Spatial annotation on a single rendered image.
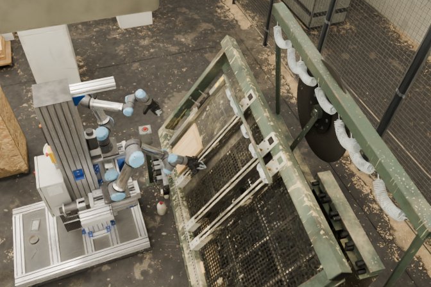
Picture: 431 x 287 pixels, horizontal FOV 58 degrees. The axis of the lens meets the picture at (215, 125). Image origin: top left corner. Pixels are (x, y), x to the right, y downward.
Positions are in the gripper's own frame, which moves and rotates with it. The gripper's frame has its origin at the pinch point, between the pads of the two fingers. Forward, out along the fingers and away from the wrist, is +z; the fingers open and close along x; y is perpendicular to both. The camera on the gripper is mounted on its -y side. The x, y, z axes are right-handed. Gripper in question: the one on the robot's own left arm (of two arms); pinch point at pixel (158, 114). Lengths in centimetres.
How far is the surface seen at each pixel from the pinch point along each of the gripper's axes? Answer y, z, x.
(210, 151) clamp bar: 28, 15, -55
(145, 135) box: -31, 35, 19
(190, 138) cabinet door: 12.5, 30.8, -18.5
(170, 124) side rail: -4.8, 44.2, 22.3
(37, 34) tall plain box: -104, -23, 205
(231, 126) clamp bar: 56, -2, -56
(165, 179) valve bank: -32, 52, -29
